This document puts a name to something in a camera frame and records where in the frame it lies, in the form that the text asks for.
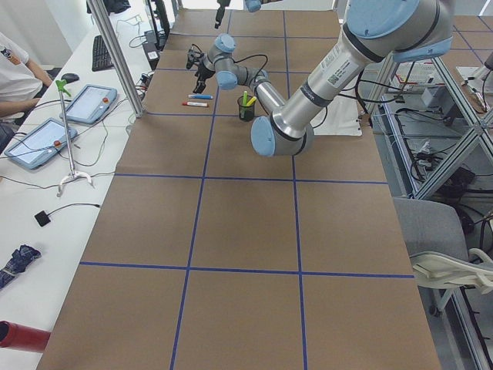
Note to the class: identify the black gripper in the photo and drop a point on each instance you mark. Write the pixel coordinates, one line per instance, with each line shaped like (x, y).
(219, 12)
(202, 70)

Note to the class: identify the blue marker pen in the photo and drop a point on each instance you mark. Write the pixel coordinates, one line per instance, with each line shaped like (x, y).
(200, 96)

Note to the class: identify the white red-capped marker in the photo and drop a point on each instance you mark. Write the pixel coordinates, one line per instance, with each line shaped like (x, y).
(195, 104)

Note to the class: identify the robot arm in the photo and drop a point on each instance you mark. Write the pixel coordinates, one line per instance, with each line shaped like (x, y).
(251, 5)
(408, 30)

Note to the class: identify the black mesh pen cup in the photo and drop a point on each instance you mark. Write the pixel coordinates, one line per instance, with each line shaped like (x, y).
(245, 113)

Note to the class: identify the yellow marker pen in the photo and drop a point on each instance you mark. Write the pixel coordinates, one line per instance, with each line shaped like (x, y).
(251, 101)

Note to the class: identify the black keyboard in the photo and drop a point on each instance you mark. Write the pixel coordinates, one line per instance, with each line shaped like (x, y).
(101, 59)

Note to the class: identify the far blue teach pendant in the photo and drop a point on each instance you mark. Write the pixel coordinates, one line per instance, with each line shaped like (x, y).
(90, 104)

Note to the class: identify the blue teach pendant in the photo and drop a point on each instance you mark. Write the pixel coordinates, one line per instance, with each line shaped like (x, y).
(90, 104)
(39, 146)

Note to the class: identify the black computer mouse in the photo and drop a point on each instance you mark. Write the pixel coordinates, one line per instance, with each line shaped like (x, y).
(70, 77)

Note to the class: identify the near blue teach pendant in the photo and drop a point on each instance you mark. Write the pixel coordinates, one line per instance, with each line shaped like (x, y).
(39, 146)

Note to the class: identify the seated person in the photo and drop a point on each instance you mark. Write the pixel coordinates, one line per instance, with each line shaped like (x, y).
(23, 81)

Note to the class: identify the small black puck device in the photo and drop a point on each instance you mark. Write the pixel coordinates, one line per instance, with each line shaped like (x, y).
(42, 218)

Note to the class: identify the grey office chair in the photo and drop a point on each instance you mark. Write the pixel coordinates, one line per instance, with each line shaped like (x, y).
(436, 247)

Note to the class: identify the red cylinder bottle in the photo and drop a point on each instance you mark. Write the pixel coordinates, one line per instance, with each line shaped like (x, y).
(23, 338)

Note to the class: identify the aluminium frame post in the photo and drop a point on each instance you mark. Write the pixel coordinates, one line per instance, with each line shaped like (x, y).
(108, 34)

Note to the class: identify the green-handled reacher grabber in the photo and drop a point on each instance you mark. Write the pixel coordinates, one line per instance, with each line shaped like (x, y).
(74, 174)

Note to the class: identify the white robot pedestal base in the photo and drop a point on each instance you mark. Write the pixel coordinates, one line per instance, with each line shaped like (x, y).
(340, 118)

